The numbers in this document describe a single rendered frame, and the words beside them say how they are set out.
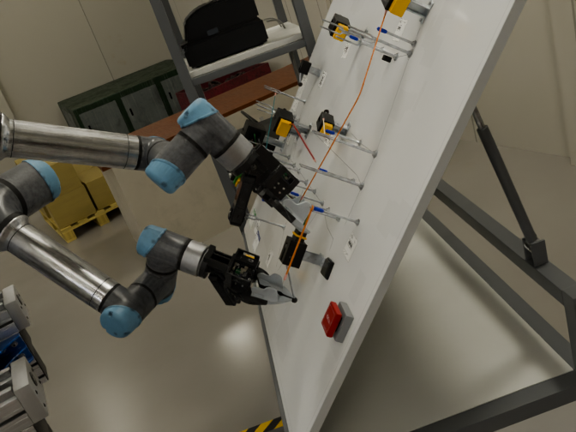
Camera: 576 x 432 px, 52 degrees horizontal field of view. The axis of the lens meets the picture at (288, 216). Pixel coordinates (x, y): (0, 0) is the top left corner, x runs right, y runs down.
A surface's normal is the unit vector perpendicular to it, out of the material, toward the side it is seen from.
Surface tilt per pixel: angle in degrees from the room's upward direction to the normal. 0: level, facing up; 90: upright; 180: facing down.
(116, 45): 90
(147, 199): 90
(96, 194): 90
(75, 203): 90
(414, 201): 50
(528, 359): 0
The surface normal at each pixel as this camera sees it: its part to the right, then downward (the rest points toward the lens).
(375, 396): -0.31, -0.87
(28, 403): 0.45, 0.22
